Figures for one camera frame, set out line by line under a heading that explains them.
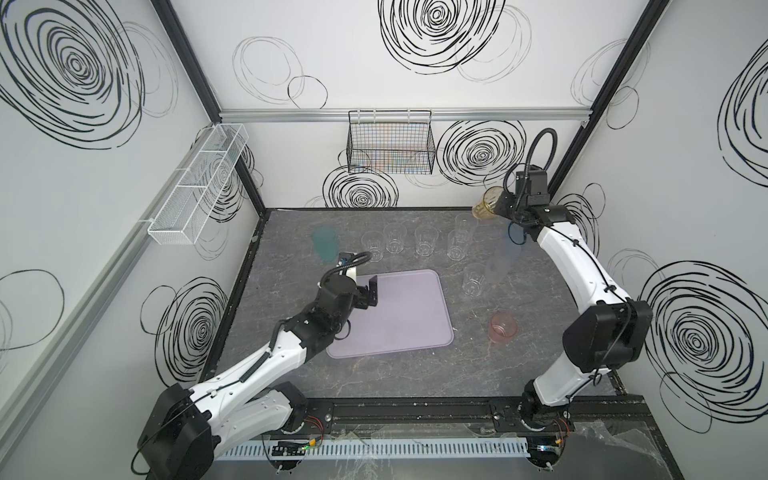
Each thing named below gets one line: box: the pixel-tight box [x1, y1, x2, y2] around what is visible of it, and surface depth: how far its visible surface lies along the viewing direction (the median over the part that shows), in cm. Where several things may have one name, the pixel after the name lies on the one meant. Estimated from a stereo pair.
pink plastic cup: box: [488, 312, 518, 344], surface depth 90 cm
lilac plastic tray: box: [326, 269, 454, 359], surface depth 91 cm
